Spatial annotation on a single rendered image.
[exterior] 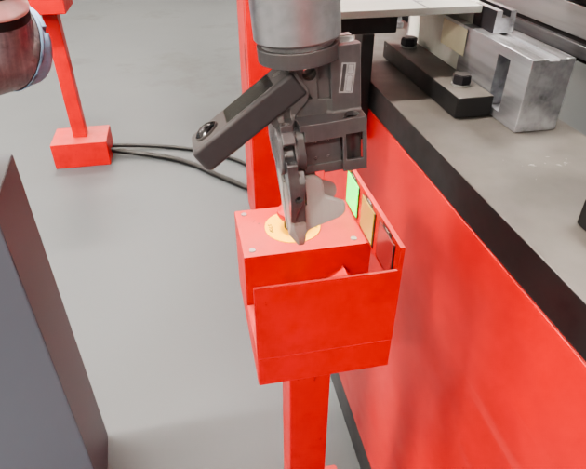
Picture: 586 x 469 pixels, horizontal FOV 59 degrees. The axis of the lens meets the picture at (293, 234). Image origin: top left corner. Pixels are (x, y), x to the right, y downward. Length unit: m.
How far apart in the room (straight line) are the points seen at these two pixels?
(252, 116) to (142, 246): 1.60
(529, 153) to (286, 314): 0.36
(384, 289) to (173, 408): 0.99
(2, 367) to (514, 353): 0.80
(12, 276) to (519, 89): 0.76
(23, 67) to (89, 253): 1.26
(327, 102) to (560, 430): 0.36
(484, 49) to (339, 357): 0.47
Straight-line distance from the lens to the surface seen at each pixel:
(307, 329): 0.59
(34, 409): 1.10
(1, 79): 0.88
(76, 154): 2.67
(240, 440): 1.40
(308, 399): 0.80
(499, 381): 0.62
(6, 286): 0.91
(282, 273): 0.65
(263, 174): 1.91
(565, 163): 0.70
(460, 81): 0.80
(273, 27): 0.44
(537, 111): 0.76
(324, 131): 0.47
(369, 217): 0.63
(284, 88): 0.46
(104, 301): 1.83
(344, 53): 0.47
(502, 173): 0.65
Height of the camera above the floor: 1.16
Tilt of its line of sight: 35 degrees down
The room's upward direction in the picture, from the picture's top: straight up
